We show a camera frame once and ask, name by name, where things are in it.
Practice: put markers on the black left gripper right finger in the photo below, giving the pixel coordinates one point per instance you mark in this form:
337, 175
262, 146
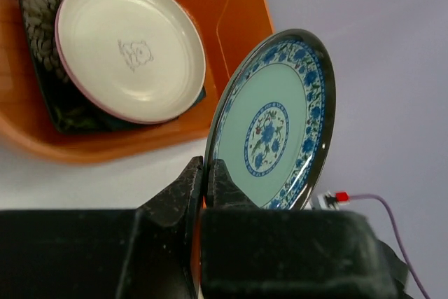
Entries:
249, 252

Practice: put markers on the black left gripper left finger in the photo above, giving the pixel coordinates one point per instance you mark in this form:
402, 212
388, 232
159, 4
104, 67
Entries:
105, 253

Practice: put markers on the blue floral round plate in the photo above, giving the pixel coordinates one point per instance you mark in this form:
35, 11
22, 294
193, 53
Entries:
274, 121

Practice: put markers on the cream white round plate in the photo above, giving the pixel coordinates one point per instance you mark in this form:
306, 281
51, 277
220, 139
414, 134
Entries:
143, 59

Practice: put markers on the black square floral plate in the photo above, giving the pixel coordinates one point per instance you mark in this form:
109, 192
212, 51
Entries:
69, 109

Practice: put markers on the pink round plate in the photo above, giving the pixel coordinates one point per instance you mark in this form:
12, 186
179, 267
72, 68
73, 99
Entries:
87, 94

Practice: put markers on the orange plastic bin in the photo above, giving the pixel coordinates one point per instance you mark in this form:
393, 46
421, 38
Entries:
229, 30

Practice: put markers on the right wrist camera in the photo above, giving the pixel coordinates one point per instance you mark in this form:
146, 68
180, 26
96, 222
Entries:
329, 201

